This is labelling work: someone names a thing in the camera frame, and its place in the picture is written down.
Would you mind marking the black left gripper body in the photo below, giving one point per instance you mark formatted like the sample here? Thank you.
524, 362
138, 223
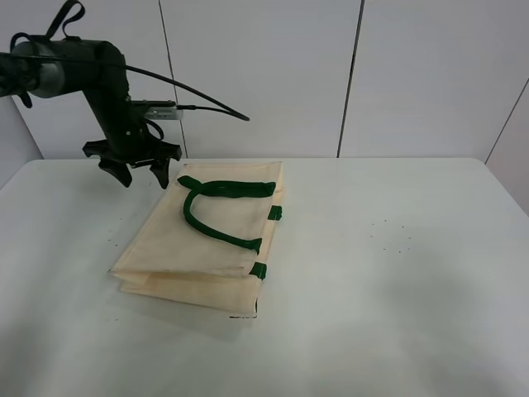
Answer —
131, 137

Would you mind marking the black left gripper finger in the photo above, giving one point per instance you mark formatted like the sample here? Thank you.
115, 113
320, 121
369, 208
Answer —
160, 169
118, 170

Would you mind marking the cream linen bag green handles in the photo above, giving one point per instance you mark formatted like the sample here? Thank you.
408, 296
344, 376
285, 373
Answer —
207, 241

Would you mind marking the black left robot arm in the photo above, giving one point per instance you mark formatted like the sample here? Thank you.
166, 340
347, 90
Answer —
97, 69

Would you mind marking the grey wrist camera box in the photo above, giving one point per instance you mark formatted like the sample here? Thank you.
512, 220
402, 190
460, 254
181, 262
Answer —
158, 110

